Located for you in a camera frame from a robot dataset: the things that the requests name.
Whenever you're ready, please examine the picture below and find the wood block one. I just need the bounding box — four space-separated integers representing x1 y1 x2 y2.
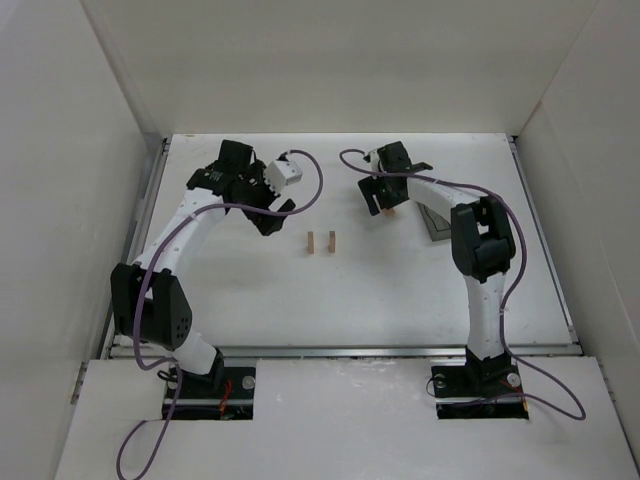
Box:
306 231 315 255

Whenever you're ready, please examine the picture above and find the smoky transparent plastic box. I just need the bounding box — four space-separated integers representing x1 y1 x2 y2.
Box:
417 203 451 242

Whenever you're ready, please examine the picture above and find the wood block three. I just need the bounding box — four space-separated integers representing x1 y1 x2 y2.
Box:
328 230 336 254

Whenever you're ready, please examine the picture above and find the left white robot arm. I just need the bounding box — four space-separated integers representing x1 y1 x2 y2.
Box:
110 140 302 388

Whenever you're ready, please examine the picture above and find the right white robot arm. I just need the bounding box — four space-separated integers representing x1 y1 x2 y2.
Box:
358 142 516 399

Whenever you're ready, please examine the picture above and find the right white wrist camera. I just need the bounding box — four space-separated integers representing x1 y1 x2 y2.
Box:
363 150 379 163

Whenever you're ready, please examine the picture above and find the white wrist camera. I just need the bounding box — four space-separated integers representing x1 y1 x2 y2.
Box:
264 160 303 194
363 150 379 163

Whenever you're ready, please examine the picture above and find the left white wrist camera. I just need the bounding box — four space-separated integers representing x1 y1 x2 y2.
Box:
264 160 303 194

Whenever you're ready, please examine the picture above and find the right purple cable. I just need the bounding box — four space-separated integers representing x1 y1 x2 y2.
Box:
338 148 586 422

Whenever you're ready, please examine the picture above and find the purple cable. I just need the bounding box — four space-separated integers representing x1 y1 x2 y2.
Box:
118 148 324 480
338 148 586 422

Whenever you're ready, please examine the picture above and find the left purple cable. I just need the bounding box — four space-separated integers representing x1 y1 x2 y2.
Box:
118 148 324 480

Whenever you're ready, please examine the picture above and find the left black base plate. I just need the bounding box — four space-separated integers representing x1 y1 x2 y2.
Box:
172 366 256 421

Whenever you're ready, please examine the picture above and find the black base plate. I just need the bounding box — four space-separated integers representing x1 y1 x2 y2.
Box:
430 364 529 420
172 366 256 421

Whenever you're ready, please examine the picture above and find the aluminium rail front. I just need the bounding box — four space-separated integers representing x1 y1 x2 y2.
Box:
107 342 584 360

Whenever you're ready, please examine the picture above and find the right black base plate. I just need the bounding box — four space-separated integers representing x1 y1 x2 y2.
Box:
430 364 529 420

